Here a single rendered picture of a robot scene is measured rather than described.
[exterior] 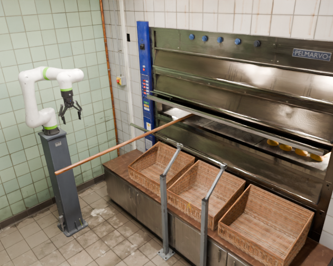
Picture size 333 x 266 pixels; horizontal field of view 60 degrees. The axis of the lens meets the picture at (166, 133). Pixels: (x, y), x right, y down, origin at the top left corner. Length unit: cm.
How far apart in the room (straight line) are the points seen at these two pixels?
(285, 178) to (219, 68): 105
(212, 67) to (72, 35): 171
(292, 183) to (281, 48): 105
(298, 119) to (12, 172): 296
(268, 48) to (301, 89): 38
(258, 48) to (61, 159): 209
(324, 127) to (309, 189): 52
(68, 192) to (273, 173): 206
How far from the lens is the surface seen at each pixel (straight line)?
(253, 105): 245
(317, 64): 218
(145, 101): 335
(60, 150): 305
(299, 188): 252
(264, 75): 235
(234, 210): 263
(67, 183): 325
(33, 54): 343
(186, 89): 287
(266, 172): 261
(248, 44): 239
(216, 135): 277
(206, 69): 264
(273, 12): 227
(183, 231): 283
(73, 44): 360
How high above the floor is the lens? 239
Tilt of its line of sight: 26 degrees down
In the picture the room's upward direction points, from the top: 2 degrees counter-clockwise
